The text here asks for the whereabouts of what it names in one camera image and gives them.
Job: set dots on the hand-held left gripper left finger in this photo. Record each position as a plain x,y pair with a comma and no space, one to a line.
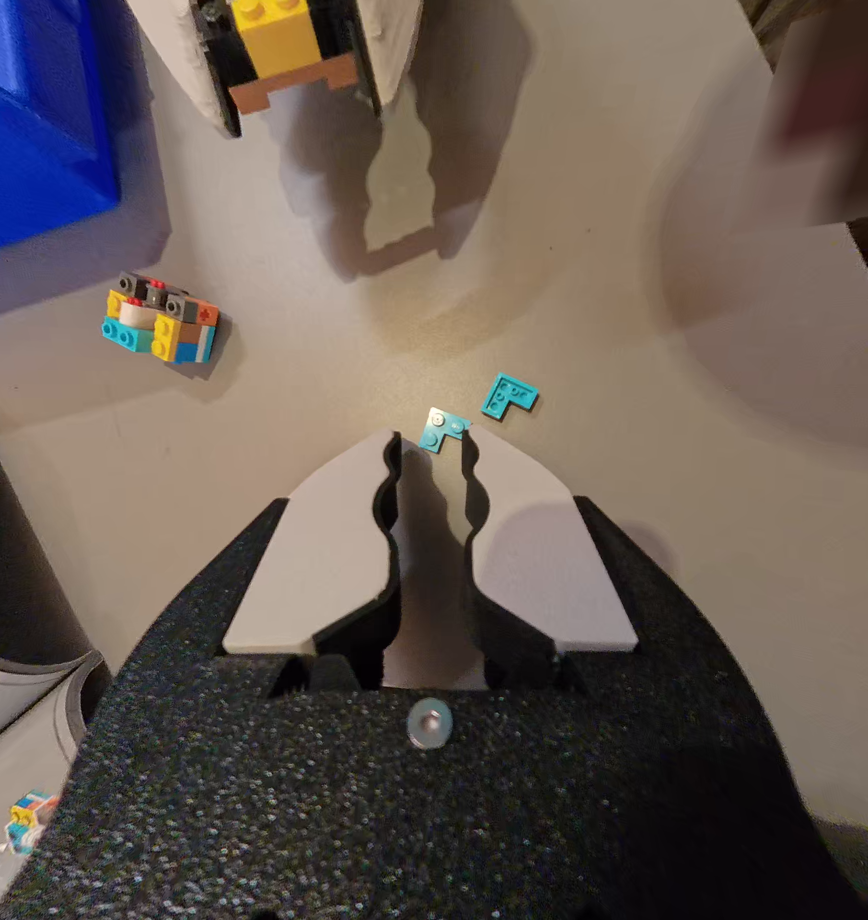
311,575

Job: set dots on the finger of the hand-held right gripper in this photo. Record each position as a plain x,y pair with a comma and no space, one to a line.
182,50
390,36

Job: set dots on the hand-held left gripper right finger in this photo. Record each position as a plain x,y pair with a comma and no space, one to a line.
549,575

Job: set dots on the yellow and brown brick assembly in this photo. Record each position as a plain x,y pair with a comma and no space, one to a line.
275,36

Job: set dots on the turquoise brick plate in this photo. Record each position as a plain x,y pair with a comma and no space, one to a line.
509,395
441,431

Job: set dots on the grey desk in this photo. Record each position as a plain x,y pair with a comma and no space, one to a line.
621,323

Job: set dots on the blue storage bin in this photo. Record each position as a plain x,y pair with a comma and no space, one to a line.
31,129

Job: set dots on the multicoloured brick model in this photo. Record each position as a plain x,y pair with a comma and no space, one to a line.
164,320

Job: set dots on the brick instruction booklet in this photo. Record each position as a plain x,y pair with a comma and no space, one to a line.
17,719

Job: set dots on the small turquoise yellow brick piece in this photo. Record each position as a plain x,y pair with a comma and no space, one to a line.
31,816

